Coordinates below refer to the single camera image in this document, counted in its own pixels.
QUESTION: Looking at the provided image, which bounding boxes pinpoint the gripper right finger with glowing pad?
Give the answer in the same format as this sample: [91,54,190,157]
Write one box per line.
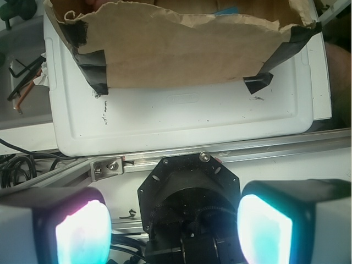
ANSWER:
[237,179,351,263]

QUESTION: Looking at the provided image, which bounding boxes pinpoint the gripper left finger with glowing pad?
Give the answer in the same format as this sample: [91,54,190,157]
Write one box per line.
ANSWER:
[1,187,112,263]

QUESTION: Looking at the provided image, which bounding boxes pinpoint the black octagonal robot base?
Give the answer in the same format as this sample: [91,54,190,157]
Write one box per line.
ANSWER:
[137,164,244,263]

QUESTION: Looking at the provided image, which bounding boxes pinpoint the crumpled white paper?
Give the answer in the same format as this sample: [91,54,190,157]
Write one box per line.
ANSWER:
[33,53,50,87]

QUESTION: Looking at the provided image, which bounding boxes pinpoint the black tape piece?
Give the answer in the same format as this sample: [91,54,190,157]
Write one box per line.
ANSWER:
[243,21,322,94]

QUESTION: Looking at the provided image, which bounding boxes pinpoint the brown paper bag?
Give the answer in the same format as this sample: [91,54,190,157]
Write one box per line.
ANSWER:
[44,1,317,95]

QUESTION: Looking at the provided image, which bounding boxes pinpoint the aluminium extrusion rail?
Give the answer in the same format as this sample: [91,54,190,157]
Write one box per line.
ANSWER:
[27,128,351,187]

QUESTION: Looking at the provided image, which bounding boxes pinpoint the black cable bundle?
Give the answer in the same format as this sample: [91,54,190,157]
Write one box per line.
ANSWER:
[0,139,69,190]

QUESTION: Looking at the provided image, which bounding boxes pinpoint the metal corner bracket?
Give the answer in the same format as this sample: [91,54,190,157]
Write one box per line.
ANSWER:
[90,156,124,182]

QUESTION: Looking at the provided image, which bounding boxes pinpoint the orange handled tool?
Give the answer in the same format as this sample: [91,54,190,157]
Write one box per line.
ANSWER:
[15,69,42,114]

